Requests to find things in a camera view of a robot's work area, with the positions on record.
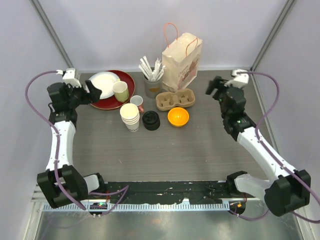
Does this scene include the grey straw holder cup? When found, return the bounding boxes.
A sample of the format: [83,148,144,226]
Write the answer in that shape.
[143,75,163,99]

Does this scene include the green cup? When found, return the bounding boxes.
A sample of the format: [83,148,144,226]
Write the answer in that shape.
[112,81,129,103]

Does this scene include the stack of white paper cups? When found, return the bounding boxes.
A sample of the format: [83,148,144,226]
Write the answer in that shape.
[119,103,140,132]

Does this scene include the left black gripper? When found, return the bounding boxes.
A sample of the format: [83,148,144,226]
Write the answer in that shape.
[63,80,101,109]

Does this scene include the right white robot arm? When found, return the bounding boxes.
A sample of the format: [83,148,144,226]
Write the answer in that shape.
[205,74,311,217]

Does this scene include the cardboard cup carrier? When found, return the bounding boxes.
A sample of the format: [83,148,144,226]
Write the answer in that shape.
[155,88,196,111]

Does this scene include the pink mug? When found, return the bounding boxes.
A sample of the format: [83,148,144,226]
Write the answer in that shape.
[130,95,145,114]

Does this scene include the stack of black lids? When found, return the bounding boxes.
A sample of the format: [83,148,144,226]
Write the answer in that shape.
[142,110,161,131]

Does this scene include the white paper plate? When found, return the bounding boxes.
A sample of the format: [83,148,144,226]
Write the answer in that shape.
[89,71,120,100]

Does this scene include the red round tray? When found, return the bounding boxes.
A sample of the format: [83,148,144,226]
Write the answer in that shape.
[89,70,136,111]

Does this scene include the wrapped white straws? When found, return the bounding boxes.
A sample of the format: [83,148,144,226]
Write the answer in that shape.
[138,56,166,82]

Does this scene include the paper takeout bag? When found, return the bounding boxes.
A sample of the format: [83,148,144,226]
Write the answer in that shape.
[162,32,203,93]

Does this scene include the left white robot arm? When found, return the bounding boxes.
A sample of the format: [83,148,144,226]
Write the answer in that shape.
[37,80,107,209]

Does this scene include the orange bowl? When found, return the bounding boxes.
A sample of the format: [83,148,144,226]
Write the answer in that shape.
[167,107,190,128]

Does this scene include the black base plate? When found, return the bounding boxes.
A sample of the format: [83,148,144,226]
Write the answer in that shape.
[104,180,248,205]

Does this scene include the aluminium front rail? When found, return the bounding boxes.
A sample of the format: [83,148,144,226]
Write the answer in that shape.
[42,199,230,212]

